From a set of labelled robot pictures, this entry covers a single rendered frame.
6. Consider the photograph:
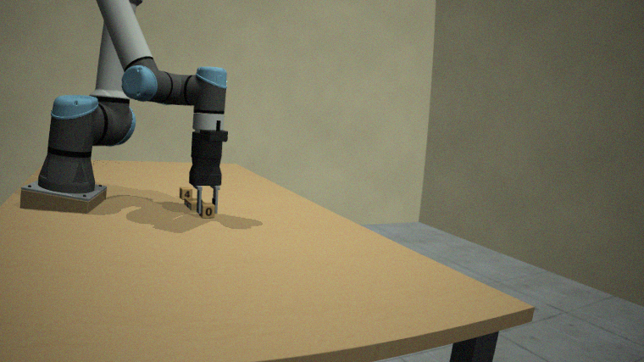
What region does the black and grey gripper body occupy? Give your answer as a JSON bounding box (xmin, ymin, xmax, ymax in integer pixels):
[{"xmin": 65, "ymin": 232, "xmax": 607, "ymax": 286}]
[{"xmin": 189, "ymin": 113, "xmax": 228, "ymax": 186}]

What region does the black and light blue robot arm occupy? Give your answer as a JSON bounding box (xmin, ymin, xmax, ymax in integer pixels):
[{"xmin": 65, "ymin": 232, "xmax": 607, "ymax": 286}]
[{"xmin": 38, "ymin": 0, "xmax": 227, "ymax": 193}]

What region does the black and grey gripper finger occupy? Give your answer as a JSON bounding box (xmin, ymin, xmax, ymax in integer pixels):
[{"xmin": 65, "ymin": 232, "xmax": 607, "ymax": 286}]
[
  {"xmin": 210, "ymin": 186, "xmax": 220, "ymax": 214},
  {"xmin": 193, "ymin": 186, "xmax": 203, "ymax": 214}
]

